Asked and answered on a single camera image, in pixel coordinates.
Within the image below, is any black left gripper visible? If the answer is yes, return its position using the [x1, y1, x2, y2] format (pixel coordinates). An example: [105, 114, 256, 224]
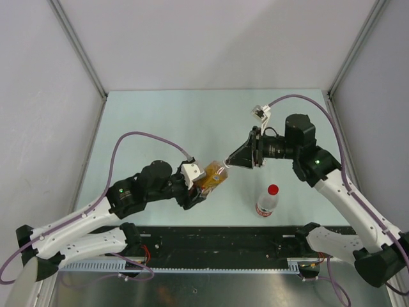
[146, 162, 206, 210]

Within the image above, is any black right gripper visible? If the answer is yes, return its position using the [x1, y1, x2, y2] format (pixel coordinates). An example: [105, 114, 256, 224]
[226, 126, 299, 169]

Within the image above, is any amber tea bottle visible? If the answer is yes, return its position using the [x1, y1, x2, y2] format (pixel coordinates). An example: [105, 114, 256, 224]
[196, 161, 229, 197]

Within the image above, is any white tea bottle cap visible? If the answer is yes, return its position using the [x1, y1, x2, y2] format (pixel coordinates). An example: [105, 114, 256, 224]
[223, 158, 232, 169]

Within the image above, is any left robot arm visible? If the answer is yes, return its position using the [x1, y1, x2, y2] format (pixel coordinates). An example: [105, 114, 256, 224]
[16, 160, 208, 281]

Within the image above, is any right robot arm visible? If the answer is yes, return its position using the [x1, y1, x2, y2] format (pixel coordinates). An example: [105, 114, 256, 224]
[227, 114, 408, 288]

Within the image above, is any red cap water bottle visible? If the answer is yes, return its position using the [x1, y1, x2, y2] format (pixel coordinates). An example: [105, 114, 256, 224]
[255, 184, 279, 217]

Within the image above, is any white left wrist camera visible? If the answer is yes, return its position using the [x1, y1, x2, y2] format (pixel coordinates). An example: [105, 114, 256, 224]
[180, 162, 206, 189]

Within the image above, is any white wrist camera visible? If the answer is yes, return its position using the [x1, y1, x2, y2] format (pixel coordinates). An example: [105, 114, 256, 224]
[180, 162, 206, 189]
[251, 105, 271, 134]

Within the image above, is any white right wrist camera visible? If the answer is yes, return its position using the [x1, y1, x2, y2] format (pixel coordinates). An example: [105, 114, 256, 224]
[251, 105, 271, 134]

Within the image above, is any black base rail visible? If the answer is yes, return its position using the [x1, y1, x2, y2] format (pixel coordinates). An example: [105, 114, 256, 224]
[79, 225, 362, 268]

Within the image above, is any white slotted cable duct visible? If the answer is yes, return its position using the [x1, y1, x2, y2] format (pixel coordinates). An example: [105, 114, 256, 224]
[60, 259, 307, 274]

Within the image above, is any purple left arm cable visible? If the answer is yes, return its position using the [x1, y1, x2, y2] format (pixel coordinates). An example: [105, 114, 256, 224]
[0, 131, 196, 285]

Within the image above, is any aluminium corner frame post right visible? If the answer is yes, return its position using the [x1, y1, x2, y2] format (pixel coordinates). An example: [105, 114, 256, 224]
[327, 0, 389, 97]

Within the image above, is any aluminium corner frame post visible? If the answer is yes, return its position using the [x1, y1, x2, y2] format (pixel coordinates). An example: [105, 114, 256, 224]
[327, 0, 389, 97]
[47, 0, 108, 98]

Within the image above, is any aluminium corner frame post left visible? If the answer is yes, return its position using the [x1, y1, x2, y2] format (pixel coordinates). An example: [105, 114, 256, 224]
[47, 0, 108, 98]

